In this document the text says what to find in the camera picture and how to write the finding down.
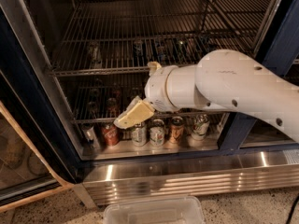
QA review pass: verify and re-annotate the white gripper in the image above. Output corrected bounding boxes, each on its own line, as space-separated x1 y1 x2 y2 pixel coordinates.
114 62 178 129

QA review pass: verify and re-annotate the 7up can shelf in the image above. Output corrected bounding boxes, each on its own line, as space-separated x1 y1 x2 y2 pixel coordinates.
88 42 102 69

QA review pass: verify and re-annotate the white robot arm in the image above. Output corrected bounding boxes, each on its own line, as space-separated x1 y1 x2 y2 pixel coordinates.
114 49 299 142

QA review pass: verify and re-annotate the red can second row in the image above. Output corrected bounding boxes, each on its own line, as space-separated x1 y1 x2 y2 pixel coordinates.
107 98 120 117

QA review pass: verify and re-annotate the pepsi can middle shelf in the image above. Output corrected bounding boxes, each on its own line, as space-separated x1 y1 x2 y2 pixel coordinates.
133 40 146 57

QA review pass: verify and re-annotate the blue can middle shelf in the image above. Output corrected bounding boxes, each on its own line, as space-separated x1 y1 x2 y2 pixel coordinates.
153 39 167 63

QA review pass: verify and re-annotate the white green can front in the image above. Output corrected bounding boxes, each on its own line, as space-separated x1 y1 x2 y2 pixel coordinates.
131 122 147 147

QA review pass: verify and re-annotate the green can middle shelf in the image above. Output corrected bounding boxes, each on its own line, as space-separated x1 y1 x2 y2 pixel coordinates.
174 39 186 63

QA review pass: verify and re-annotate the dark can second row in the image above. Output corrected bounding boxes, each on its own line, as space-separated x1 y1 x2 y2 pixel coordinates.
87 101 99 119

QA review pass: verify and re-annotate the red cola can front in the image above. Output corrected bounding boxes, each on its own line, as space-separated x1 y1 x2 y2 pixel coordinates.
101 123 119 146

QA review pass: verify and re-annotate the orange brown can front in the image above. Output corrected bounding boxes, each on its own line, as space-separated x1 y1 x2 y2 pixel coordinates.
169 117 184 144

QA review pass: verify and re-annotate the white can front right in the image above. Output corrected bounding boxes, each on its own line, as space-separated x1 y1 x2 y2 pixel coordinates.
191 114 210 140

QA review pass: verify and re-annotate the silver can bottom left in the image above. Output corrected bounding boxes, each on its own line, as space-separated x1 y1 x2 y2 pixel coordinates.
81 123 100 149

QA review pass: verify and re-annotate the open fridge cabinet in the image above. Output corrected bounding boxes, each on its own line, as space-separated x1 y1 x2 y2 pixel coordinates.
0 0 298 183

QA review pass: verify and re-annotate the steel fridge kick plate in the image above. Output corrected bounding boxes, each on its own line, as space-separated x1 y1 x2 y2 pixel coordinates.
83 149 299 205

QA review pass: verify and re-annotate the glass fridge door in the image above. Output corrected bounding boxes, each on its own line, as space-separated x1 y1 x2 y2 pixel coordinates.
0 12 76 213

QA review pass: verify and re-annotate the clear plastic bin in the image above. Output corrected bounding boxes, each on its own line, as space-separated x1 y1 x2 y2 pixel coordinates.
103 196 206 224

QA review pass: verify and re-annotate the middle wire shelf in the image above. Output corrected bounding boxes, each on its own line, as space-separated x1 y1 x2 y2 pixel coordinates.
60 66 247 124

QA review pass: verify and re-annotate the wire shelf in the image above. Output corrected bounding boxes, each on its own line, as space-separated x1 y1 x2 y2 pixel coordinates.
60 66 247 124
50 0 270 77

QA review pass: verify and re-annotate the upper wire shelf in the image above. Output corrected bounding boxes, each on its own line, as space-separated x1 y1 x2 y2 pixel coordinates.
50 0 270 77

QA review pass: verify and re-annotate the black cable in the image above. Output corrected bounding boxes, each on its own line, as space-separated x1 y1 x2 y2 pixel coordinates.
285 193 299 224

